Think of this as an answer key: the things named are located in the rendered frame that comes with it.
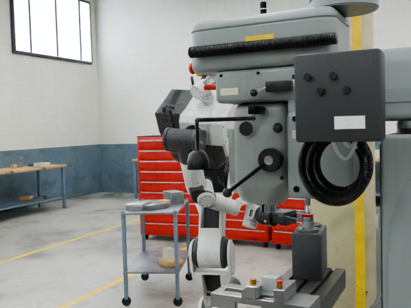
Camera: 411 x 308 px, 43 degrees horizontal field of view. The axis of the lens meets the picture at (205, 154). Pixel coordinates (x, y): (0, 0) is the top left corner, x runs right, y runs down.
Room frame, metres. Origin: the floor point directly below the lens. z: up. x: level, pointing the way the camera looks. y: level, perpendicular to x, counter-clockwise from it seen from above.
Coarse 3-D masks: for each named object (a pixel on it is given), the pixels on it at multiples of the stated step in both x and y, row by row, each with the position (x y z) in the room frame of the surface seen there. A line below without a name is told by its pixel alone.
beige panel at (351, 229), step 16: (368, 16) 3.20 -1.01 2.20; (352, 32) 3.24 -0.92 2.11; (368, 32) 3.20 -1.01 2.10; (352, 48) 3.24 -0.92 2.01; (368, 48) 3.20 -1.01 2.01; (368, 144) 3.20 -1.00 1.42; (368, 192) 3.20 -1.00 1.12; (320, 208) 3.33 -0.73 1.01; (336, 208) 3.29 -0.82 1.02; (352, 208) 3.25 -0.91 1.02; (368, 208) 3.20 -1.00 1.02; (336, 224) 3.29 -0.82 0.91; (352, 224) 3.25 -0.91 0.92; (368, 224) 3.20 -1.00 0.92; (336, 240) 3.29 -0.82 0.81; (352, 240) 3.25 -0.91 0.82; (368, 240) 3.20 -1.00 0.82; (336, 256) 3.29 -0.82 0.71; (352, 256) 3.25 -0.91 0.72; (368, 256) 3.21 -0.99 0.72; (352, 272) 3.25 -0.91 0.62; (368, 272) 3.21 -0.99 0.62; (352, 288) 3.25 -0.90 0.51; (368, 288) 3.21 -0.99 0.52; (336, 304) 3.29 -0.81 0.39; (352, 304) 3.25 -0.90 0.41; (368, 304) 3.21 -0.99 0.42
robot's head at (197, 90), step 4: (208, 76) 2.20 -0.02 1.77; (204, 80) 2.18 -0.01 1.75; (212, 80) 2.18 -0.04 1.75; (196, 84) 2.14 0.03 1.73; (200, 84) 2.14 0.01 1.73; (204, 84) 2.15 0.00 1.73; (192, 88) 2.16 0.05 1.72; (196, 88) 2.13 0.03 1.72; (200, 88) 2.13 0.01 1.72; (192, 92) 2.17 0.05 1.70; (196, 92) 2.15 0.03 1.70; (200, 92) 2.13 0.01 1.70; (204, 92) 2.14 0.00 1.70; (208, 92) 2.16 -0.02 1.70; (196, 96) 2.16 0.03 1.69; (200, 96) 2.14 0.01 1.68; (204, 96) 2.16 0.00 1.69; (208, 96) 2.19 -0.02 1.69; (212, 96) 2.21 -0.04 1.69; (204, 100) 2.19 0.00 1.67; (208, 100) 2.19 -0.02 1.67
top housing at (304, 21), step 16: (240, 16) 1.59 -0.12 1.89; (256, 16) 1.56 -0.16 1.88; (272, 16) 1.53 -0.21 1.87; (288, 16) 1.51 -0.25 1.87; (304, 16) 1.49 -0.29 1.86; (320, 16) 1.47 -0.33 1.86; (336, 16) 1.49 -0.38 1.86; (192, 32) 1.67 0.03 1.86; (208, 32) 1.62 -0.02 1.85; (224, 32) 1.60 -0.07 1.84; (240, 32) 1.58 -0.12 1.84; (256, 32) 1.55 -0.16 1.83; (272, 32) 1.53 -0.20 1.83; (288, 32) 1.51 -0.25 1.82; (304, 32) 1.49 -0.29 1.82; (320, 32) 1.47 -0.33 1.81; (304, 48) 1.49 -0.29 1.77; (320, 48) 1.47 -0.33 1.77; (336, 48) 1.48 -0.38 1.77; (192, 64) 1.67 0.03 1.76; (208, 64) 1.62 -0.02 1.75; (224, 64) 1.60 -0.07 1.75; (240, 64) 1.58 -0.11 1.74; (256, 64) 1.56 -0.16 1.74; (272, 64) 1.54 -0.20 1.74; (288, 64) 1.53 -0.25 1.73
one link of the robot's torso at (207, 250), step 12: (228, 180) 2.39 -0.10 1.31; (216, 192) 2.37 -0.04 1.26; (204, 216) 2.38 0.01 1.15; (216, 216) 2.37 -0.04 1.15; (204, 228) 2.31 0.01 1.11; (216, 228) 2.30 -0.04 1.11; (204, 240) 2.29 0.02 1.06; (216, 240) 2.28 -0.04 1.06; (228, 240) 2.32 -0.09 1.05; (192, 252) 2.29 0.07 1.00; (204, 252) 2.26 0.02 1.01; (216, 252) 2.25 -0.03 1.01; (204, 264) 2.28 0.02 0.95; (216, 264) 2.26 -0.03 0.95
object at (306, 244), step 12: (300, 228) 2.15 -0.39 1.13; (324, 228) 2.21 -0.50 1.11; (300, 240) 2.10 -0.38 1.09; (312, 240) 2.08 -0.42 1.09; (324, 240) 2.18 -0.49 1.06; (300, 252) 2.10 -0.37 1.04; (312, 252) 2.08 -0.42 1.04; (324, 252) 2.17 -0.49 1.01; (300, 264) 2.10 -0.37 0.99; (312, 264) 2.08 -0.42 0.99; (324, 264) 2.17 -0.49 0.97; (300, 276) 2.10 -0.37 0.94; (312, 276) 2.08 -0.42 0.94
